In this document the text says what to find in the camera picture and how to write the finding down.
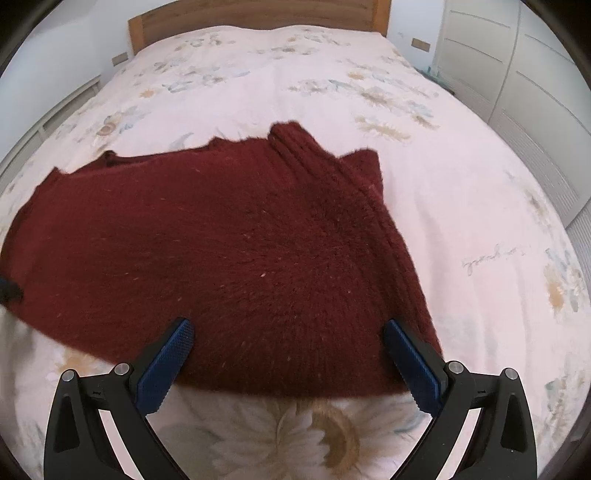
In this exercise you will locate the dark red knit sweater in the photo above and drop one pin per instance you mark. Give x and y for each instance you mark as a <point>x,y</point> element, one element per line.
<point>283,256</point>

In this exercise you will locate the wooden headboard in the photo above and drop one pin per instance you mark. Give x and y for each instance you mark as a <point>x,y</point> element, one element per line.
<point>183,16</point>

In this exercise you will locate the white wardrobe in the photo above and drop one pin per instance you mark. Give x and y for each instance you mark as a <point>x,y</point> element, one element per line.
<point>504,63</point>

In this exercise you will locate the white low cabinet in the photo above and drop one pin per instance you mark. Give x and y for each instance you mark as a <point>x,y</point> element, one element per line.
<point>32,140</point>

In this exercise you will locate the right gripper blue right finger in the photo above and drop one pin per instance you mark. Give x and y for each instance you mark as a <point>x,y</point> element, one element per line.
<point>502,445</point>

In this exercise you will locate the pink floral bed cover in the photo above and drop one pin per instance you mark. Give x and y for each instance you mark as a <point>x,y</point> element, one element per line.
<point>501,279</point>

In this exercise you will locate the wall switch plate left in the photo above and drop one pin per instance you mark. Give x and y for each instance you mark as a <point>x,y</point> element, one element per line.
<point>120,58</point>

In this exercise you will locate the wall switch plate right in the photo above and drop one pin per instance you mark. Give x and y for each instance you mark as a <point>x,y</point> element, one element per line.
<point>421,45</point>

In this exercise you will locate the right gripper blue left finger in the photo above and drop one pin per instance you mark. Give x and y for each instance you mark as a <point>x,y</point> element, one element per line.
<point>76,444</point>

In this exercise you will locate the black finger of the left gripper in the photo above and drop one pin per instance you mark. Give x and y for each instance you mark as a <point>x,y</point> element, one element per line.
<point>10,292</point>

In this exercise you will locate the wall switch plate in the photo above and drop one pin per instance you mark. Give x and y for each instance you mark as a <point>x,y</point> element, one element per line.
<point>120,58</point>
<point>421,45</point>

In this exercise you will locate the wooden nightstand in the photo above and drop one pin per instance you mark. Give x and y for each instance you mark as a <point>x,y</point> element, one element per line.
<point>434,76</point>

